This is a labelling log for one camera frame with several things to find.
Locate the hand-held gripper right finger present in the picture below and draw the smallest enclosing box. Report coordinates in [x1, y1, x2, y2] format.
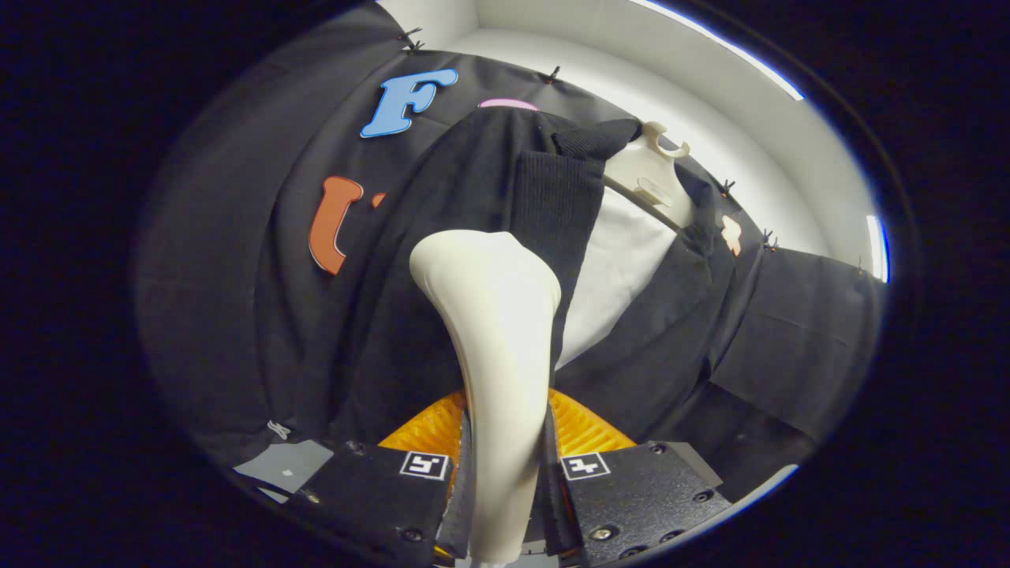
[543, 389, 735, 566]

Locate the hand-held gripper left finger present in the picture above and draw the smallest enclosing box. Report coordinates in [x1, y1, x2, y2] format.
[296, 390, 475, 567]

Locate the black suit jacket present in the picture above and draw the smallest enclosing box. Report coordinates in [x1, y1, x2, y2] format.
[252, 106, 758, 466]

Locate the white shirt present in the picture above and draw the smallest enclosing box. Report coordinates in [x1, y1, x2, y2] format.
[556, 207, 679, 370]

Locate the cream clothes hanger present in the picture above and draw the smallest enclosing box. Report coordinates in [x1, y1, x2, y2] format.
[604, 121, 695, 234]

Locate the black backdrop cloth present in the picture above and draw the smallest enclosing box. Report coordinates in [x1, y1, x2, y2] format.
[134, 4, 885, 506]

